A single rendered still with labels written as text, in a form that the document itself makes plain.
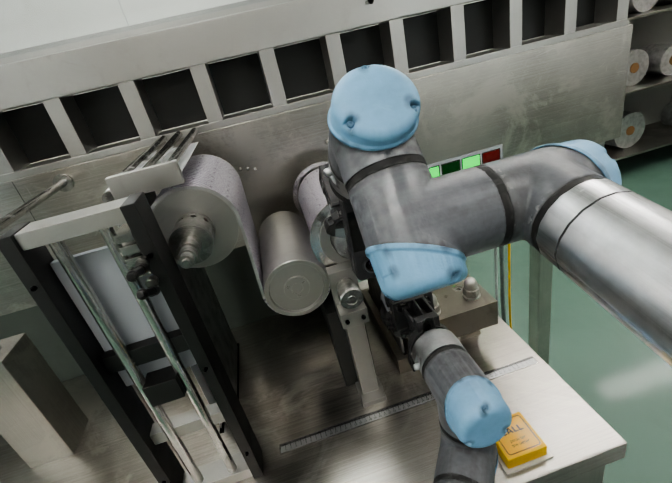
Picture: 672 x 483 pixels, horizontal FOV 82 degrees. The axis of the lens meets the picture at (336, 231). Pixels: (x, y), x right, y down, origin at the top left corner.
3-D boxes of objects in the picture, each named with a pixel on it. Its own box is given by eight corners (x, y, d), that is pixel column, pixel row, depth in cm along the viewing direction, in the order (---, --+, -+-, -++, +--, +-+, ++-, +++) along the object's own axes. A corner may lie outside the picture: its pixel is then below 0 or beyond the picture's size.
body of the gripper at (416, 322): (419, 274, 69) (452, 313, 59) (424, 311, 73) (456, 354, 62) (379, 286, 69) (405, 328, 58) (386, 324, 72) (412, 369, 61)
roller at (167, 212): (169, 277, 66) (133, 203, 60) (187, 223, 88) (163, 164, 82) (249, 254, 67) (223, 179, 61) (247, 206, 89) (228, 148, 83)
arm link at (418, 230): (529, 258, 29) (475, 133, 32) (390, 301, 28) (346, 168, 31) (487, 274, 37) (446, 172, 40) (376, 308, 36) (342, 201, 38)
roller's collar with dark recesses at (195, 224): (177, 269, 59) (161, 233, 56) (183, 252, 64) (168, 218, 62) (219, 257, 60) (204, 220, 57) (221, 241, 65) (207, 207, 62)
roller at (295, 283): (274, 324, 73) (255, 271, 68) (266, 261, 96) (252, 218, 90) (335, 305, 74) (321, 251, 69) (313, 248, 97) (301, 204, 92)
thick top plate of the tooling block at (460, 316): (427, 347, 79) (424, 324, 76) (369, 259, 115) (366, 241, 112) (498, 323, 81) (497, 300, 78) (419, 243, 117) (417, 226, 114)
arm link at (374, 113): (347, 158, 29) (316, 65, 31) (340, 205, 40) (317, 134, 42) (443, 133, 30) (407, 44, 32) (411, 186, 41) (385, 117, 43)
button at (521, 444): (508, 470, 62) (508, 460, 61) (483, 432, 68) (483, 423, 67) (547, 455, 62) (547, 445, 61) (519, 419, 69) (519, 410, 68)
